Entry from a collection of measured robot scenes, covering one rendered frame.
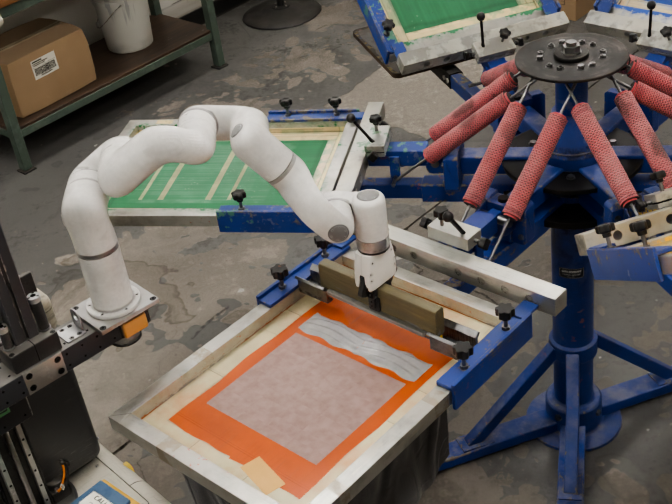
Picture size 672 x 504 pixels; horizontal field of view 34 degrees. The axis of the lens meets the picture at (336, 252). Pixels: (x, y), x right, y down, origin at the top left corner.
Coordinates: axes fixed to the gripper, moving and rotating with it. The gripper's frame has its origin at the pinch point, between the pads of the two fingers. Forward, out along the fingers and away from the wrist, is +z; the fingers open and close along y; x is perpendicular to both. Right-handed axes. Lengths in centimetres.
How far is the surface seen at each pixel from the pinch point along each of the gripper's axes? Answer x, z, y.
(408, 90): -200, 103, -252
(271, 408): -2.7, 8.7, 35.9
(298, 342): -13.4, 8.7, 15.5
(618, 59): 12, -28, -87
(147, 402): -25, 6, 52
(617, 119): 2, 1, -106
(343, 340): -4.2, 7.9, 9.5
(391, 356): 9.2, 7.7, 8.0
